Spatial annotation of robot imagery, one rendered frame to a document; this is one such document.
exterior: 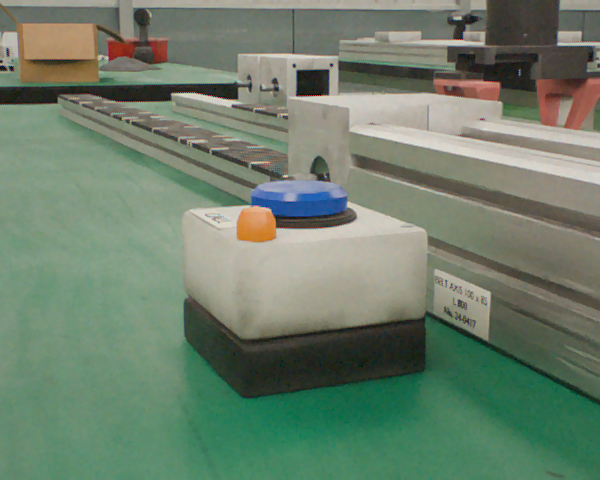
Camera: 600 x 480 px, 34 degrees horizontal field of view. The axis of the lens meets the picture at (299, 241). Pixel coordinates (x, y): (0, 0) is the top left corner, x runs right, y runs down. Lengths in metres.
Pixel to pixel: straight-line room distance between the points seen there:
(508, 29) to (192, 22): 11.00
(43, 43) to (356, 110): 2.16
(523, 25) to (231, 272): 0.47
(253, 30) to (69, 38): 9.30
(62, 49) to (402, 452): 2.39
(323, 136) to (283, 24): 11.47
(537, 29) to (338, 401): 0.48
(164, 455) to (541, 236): 0.17
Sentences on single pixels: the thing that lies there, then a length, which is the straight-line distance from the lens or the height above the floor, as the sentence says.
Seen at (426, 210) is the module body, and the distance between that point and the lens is 0.48.
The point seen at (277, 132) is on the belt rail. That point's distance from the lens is 1.25.
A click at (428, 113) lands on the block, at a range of 0.57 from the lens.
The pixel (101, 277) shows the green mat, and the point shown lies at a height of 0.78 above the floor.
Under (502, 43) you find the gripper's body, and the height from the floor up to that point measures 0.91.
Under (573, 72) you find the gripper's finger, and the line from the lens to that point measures 0.82.
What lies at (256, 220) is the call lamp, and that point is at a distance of 0.36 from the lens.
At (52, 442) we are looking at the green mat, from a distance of 0.35.
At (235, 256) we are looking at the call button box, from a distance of 0.36.
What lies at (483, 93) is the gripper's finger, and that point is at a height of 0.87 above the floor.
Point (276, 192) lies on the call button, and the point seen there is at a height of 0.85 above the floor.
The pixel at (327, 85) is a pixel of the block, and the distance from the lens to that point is 1.57.
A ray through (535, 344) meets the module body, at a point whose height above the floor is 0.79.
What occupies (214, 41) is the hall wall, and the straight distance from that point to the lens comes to 11.82.
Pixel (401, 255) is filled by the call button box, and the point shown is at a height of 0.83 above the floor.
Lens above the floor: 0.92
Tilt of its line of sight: 12 degrees down
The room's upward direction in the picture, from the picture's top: straight up
